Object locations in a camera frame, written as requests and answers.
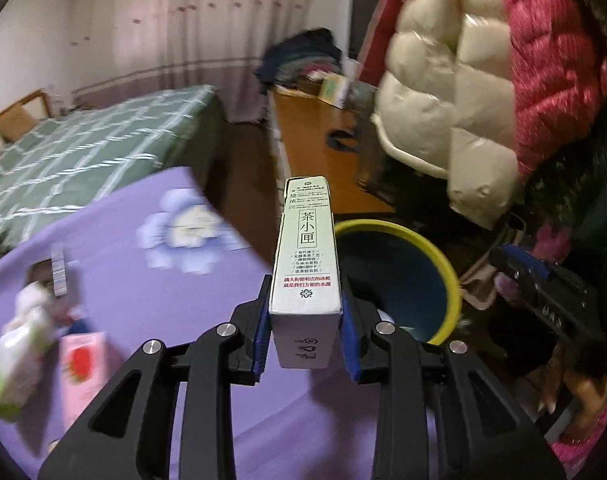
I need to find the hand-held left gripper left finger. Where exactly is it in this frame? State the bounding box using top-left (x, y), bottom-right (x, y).
top-left (38, 275), bottom-right (274, 480)

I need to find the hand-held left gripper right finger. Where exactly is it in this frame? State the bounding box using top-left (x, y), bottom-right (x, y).
top-left (339, 275), bottom-right (567, 480)

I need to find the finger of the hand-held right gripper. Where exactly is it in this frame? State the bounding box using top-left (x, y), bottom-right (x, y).
top-left (487, 242), bottom-right (554, 306)

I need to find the dark bin with yellow rim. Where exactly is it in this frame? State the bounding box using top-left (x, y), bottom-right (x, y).
top-left (333, 219), bottom-right (463, 346)

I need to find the white tea box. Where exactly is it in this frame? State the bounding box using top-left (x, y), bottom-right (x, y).
top-left (268, 176), bottom-right (344, 371)

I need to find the pink box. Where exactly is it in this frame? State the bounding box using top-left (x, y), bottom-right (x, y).
top-left (58, 331), bottom-right (109, 411)

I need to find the green wet wipes packet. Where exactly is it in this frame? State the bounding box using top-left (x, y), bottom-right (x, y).
top-left (0, 280), bottom-right (54, 421)

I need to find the person's right hand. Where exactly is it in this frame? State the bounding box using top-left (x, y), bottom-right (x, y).
top-left (537, 342), bottom-right (607, 441)

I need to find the beige bag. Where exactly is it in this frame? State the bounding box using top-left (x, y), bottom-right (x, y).
top-left (461, 255), bottom-right (509, 311)

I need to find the dark floral garment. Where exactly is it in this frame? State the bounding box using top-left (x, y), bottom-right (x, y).
top-left (503, 125), bottom-right (607, 311)

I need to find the purple floral tablecloth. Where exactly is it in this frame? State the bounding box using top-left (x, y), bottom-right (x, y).
top-left (0, 166), bottom-right (384, 480)

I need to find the cream puffer jacket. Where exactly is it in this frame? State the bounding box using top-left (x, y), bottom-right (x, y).
top-left (373, 0), bottom-right (524, 231)

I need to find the wooden desk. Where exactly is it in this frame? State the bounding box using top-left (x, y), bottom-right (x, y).
top-left (268, 85), bottom-right (399, 216)

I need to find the red dotted puffer jacket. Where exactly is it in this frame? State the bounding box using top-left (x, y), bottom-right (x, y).
top-left (493, 0), bottom-right (607, 176)

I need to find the white striped tube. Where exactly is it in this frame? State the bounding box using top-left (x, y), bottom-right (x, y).
top-left (51, 242), bottom-right (69, 297)

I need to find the wooden bed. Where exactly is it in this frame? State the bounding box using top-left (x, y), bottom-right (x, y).
top-left (0, 85), bottom-right (229, 256)

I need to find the small cardboard box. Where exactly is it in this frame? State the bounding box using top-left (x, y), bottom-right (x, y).
top-left (317, 74), bottom-right (351, 110)

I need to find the green plaid blanket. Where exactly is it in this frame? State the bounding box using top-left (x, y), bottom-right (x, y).
top-left (0, 85), bottom-right (219, 251)

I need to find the pile of folded clothes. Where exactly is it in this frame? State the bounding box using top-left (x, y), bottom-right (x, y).
top-left (261, 29), bottom-right (344, 96)

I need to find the black television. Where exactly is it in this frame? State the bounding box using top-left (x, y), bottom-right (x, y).
top-left (350, 0), bottom-right (397, 61)

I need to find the pink and white curtain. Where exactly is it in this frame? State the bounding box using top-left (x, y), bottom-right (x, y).
top-left (71, 0), bottom-right (334, 123)

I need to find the brown pillow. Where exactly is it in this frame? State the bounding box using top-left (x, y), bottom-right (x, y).
top-left (0, 106), bottom-right (38, 142)

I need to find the dark blue strap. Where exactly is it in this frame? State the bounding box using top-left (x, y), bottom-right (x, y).
top-left (326, 129), bottom-right (361, 153)

